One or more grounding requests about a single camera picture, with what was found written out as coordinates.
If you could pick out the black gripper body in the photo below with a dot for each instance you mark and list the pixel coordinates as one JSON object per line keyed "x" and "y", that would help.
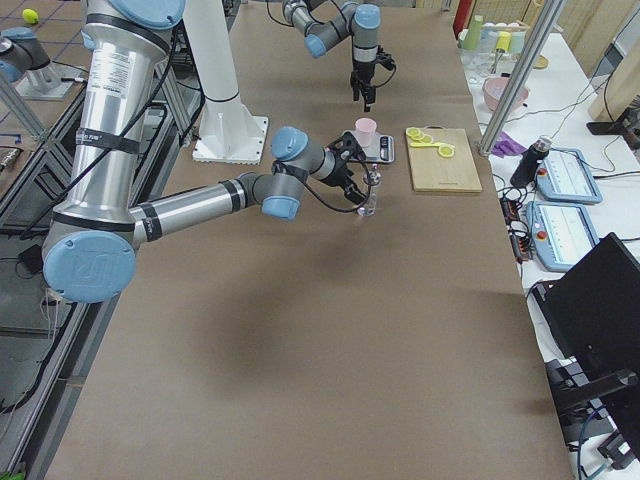
{"x": 363, "y": 70}
{"x": 340, "y": 175}

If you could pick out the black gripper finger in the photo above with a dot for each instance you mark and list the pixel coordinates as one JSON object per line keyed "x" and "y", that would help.
{"x": 355, "y": 85}
{"x": 362, "y": 176}
{"x": 356, "y": 196}
{"x": 368, "y": 94}

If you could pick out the glass sauce dispenser bottle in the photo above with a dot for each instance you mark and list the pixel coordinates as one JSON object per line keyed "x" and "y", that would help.
{"x": 372, "y": 180}

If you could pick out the pink plastic cup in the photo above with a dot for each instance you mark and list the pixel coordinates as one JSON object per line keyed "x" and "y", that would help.
{"x": 365, "y": 130}

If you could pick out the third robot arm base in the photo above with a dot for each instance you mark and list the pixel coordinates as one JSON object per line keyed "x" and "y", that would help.
{"x": 25, "y": 62}

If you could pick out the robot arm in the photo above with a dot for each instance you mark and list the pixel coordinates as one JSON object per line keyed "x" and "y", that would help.
{"x": 89, "y": 253}
{"x": 358, "y": 22}

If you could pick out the digital kitchen scale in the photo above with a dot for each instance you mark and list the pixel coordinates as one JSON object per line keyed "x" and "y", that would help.
{"x": 380, "y": 150}

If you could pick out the yellow cup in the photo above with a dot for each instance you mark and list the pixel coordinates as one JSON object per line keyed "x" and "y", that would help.
{"x": 502, "y": 42}

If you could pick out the light blue cup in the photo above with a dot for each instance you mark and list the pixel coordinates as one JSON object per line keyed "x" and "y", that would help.
{"x": 517, "y": 42}

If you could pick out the wooden cutting board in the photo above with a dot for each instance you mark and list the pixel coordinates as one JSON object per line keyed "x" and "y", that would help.
{"x": 432, "y": 173}

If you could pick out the lemon slice near knife tip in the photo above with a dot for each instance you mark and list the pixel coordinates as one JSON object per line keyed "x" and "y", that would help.
{"x": 446, "y": 150}

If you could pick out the wine glass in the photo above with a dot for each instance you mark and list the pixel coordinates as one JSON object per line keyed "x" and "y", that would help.
{"x": 480, "y": 67}

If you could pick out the pink bowl with ice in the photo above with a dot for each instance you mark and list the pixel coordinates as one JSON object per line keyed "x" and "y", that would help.
{"x": 493, "y": 89}

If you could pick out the purple cloth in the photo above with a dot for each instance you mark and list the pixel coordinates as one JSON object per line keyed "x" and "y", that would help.
{"x": 507, "y": 146}

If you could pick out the black thermos bottle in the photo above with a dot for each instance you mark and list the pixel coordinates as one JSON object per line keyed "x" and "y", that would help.
{"x": 528, "y": 165}

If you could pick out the black power strip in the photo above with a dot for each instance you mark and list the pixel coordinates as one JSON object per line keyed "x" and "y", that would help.
{"x": 517, "y": 229}

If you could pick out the far teach pendant tablet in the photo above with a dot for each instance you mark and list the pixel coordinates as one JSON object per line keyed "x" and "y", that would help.
{"x": 563, "y": 176}

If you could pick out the teach pendant tablet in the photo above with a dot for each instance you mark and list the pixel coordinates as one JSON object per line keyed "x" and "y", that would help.
{"x": 563, "y": 176}
{"x": 562, "y": 233}

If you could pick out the near teach pendant tablet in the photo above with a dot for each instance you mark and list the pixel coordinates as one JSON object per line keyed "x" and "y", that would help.
{"x": 562, "y": 233}

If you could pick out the black monitor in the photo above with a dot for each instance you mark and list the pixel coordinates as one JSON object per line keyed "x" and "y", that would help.
{"x": 593, "y": 314}

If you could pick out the aluminium frame post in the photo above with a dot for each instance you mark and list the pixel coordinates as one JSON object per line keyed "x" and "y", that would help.
{"x": 548, "y": 16}

